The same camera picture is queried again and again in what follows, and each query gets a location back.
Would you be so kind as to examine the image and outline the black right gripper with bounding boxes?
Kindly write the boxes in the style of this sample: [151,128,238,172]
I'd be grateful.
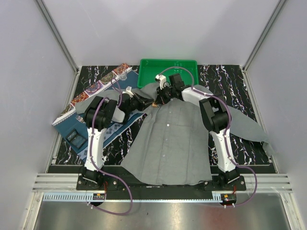
[154,85,175,106]

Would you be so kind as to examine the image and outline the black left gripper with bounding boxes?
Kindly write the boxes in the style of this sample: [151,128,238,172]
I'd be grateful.
[127,92,154,114]

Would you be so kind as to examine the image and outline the grey button shirt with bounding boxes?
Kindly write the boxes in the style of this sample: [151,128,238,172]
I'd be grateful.
[75,82,275,186]

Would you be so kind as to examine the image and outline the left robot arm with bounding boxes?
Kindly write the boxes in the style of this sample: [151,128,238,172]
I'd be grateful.
[77,92,154,190]

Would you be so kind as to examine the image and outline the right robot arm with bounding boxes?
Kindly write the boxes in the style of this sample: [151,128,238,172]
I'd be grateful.
[155,74,240,190]

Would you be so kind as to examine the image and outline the green plastic tray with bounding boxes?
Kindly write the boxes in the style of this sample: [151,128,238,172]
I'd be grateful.
[137,59,199,88]

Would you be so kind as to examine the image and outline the clear small glass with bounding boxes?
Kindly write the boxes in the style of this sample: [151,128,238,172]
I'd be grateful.
[119,69,127,81]

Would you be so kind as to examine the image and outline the blue patterned placemat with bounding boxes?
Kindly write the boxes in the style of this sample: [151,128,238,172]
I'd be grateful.
[53,69,151,167]

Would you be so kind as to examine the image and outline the colourful patterned table runner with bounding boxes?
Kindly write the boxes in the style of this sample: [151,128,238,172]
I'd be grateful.
[52,63,132,126]

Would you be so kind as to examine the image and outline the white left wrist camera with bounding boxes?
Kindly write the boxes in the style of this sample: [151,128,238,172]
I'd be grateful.
[123,86,134,98]

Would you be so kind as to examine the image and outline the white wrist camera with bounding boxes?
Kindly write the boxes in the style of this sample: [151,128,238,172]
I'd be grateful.
[123,86,134,98]
[155,74,166,90]

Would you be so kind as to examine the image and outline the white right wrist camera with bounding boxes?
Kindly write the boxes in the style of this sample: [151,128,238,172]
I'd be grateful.
[155,74,166,90]

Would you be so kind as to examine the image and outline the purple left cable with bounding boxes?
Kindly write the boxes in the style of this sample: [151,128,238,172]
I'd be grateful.
[89,78,133,214]

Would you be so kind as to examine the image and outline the purple cable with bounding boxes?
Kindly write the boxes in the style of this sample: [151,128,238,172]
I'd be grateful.
[89,78,133,214]
[159,67,259,207]

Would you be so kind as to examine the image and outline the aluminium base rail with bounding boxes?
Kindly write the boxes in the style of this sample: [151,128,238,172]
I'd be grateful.
[32,165,294,204]

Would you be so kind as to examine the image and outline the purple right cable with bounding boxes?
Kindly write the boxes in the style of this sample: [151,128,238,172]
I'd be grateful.
[159,67,259,207]

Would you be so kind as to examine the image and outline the left frame post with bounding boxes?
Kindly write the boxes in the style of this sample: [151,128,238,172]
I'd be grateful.
[34,0,79,73]

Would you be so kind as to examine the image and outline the frame post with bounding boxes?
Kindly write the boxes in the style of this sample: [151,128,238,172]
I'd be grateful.
[242,0,288,71]
[34,0,79,73]

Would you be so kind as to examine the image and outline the right frame post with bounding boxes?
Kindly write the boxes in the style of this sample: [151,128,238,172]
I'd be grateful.
[242,0,288,71]

